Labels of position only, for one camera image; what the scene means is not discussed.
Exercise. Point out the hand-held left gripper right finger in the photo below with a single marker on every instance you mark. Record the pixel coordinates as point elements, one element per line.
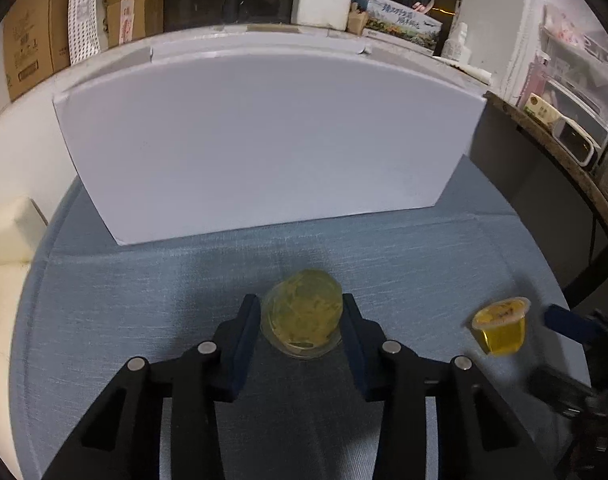
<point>356,345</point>

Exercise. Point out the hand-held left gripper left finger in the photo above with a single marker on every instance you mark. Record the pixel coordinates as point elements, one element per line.
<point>244,340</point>

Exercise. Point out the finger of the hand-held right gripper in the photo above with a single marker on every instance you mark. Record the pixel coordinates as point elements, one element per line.
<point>569,321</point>
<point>559,390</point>

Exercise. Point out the greenish yellow jelly cup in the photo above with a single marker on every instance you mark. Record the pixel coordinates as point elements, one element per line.
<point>304,310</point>

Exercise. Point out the orange lidded jelly cup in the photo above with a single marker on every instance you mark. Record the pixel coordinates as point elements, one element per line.
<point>501,332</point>

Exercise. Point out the blue-grey tablecloth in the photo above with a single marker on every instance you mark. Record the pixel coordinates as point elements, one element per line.
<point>134,300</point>

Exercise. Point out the dark wooden desk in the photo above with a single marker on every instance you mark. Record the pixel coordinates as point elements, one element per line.
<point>524,170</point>

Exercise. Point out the white alarm clock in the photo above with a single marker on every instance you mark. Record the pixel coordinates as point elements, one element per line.
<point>576,142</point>

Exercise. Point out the yellow-green small box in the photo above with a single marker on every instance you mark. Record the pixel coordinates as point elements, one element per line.
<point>544,110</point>

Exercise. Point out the clear drawer organizer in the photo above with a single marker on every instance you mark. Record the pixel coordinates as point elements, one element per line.
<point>579,90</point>

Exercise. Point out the pink bottle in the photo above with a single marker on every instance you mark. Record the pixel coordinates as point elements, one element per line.
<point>534,80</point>

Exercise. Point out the cream sofa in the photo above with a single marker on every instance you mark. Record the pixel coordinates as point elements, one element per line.
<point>9,230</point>

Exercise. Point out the white drawer unit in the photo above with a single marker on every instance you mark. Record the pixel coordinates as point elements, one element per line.
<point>599,45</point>

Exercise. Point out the pink floral cloth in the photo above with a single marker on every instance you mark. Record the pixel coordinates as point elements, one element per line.
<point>561,25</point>

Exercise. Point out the white plastic bottle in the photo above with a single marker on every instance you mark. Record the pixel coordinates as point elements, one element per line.
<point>456,45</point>

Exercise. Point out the small brown carton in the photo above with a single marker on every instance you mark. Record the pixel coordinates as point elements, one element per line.
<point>357,20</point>

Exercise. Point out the long printed box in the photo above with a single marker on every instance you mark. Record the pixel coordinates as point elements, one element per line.
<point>404,22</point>

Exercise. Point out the white foam box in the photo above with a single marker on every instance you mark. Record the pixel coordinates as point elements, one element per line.
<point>321,5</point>

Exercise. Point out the small open cardboard box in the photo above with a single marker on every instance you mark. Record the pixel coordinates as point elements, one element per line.
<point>131,15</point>

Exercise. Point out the pink toy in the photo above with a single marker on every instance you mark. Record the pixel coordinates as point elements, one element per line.
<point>424,6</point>

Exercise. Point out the white patterned paper bag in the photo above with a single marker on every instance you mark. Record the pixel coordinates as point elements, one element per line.
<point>86,15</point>

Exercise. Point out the large brown cardboard box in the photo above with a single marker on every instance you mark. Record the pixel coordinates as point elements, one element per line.
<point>29,30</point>

